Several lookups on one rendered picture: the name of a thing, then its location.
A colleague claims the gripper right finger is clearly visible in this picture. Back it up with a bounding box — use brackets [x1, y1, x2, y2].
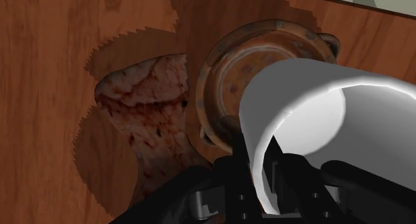
[262, 136, 416, 224]

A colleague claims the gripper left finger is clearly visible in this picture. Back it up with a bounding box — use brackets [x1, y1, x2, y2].
[109, 133, 265, 224]

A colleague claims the white cup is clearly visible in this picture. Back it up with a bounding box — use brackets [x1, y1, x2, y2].
[239, 57, 416, 216]

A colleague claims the pale red-veined raw meat piece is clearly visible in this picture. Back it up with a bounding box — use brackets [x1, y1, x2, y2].
[94, 53, 213, 205]

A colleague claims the rusty brown pot with handles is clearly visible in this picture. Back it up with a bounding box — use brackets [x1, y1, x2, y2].
[195, 19, 342, 154]

